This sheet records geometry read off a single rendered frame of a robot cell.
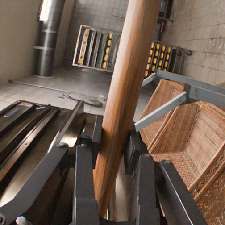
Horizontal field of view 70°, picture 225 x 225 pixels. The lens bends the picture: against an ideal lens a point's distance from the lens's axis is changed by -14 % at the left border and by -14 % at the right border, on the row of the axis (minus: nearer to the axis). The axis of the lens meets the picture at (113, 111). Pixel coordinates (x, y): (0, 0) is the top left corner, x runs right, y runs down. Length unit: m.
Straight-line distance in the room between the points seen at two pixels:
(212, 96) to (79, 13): 4.95
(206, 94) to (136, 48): 0.50
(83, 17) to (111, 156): 5.19
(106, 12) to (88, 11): 0.51
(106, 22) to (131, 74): 5.08
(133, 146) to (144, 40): 0.10
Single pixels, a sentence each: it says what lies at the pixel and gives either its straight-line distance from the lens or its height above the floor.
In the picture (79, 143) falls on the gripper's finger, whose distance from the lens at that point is 0.16.
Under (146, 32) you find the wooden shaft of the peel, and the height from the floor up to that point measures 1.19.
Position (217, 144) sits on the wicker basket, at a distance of 1.03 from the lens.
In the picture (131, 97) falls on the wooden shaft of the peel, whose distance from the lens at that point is 0.17.
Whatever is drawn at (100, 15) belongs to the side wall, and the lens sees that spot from 5.28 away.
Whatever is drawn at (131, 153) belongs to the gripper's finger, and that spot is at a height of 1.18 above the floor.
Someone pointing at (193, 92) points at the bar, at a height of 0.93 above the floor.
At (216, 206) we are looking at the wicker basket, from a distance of 0.87.
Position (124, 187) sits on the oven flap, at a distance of 1.00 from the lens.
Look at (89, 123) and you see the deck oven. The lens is 1.82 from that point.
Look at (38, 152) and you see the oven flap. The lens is 1.17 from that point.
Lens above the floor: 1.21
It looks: 4 degrees down
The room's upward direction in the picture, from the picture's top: 79 degrees counter-clockwise
